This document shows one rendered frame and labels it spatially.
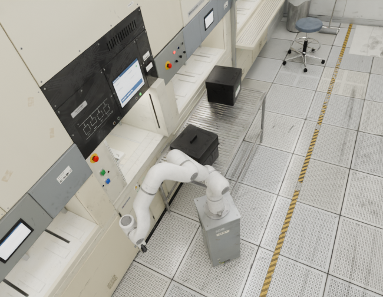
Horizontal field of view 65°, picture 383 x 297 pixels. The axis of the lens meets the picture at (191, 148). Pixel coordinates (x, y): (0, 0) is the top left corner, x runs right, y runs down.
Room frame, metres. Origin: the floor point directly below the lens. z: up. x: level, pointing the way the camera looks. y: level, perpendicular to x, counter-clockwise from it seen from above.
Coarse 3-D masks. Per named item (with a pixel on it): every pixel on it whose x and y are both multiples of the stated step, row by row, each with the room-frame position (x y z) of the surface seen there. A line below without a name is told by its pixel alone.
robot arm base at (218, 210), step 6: (222, 198) 1.10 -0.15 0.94; (204, 204) 1.18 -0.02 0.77; (210, 204) 1.10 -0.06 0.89; (216, 204) 1.08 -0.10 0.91; (222, 204) 1.10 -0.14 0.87; (228, 204) 1.14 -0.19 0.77; (204, 210) 1.13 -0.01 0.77; (210, 210) 1.11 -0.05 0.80; (216, 210) 1.08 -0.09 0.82; (222, 210) 1.09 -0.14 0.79; (228, 210) 1.10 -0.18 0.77; (210, 216) 1.08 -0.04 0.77; (216, 216) 1.07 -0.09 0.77; (222, 216) 1.06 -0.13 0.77
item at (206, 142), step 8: (192, 128) 1.76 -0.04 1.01; (200, 128) 1.74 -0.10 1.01; (184, 136) 1.69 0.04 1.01; (192, 136) 1.67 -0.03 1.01; (200, 136) 1.66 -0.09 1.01; (208, 136) 1.64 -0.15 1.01; (216, 136) 1.62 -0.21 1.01; (176, 144) 1.62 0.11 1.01; (184, 144) 1.60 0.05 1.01; (192, 144) 1.59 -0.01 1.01; (200, 144) 1.57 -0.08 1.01; (208, 144) 1.56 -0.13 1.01; (216, 144) 1.61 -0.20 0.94; (184, 152) 1.52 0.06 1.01; (192, 152) 1.51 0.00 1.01; (200, 152) 1.49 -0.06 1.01; (208, 152) 1.52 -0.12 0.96; (200, 160) 1.44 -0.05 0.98
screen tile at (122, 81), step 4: (120, 80) 1.68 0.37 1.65; (124, 80) 1.70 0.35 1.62; (116, 84) 1.64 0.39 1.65; (120, 84) 1.67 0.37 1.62; (128, 84) 1.72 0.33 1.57; (124, 88) 1.68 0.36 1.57; (128, 88) 1.71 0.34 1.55; (120, 92) 1.65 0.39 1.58; (124, 92) 1.67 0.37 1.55; (120, 96) 1.64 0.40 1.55
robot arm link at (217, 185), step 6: (210, 174) 1.14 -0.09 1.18; (216, 174) 1.13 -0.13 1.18; (210, 180) 1.10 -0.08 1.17; (216, 180) 1.09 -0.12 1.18; (222, 180) 1.08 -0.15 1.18; (210, 186) 1.08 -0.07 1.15; (216, 186) 1.05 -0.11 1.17; (222, 186) 1.05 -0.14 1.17; (228, 186) 1.05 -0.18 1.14; (210, 192) 1.11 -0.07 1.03; (216, 192) 1.03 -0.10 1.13; (222, 192) 1.03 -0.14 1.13; (210, 198) 1.10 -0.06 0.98; (216, 198) 1.08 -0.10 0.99
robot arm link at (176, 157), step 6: (174, 150) 1.11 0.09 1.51; (168, 156) 1.09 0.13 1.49; (174, 156) 1.07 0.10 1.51; (180, 156) 1.06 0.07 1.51; (186, 156) 1.11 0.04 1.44; (168, 162) 1.07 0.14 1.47; (174, 162) 1.04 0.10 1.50; (180, 162) 1.02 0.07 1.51; (198, 168) 1.06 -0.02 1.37; (204, 168) 1.09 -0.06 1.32; (210, 168) 1.19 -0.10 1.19; (198, 174) 1.04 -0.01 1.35; (204, 174) 1.06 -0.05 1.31; (198, 180) 1.05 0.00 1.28; (204, 180) 1.13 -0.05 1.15
